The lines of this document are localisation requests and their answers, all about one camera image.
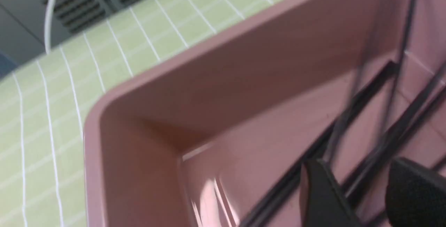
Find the grey vented cabinet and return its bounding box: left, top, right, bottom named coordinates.
left=0, top=0, right=139, bottom=78

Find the green checked tablecloth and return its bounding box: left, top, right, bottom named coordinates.
left=0, top=0, right=280, bottom=227

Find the pink plastic bin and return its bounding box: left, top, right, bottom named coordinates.
left=84, top=0, right=445, bottom=227

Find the black chopstick leaning diagonal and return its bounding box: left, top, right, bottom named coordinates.
left=376, top=0, right=416, bottom=145

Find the white cable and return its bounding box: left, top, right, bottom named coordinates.
left=44, top=0, right=65, bottom=54

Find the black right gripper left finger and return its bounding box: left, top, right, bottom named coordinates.
left=300, top=160, right=362, bottom=227

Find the black chopstick bin far-left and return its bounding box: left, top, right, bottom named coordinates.
left=239, top=61, right=397, bottom=227

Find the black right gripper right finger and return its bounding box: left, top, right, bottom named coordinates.
left=385, top=158, right=446, bottom=227

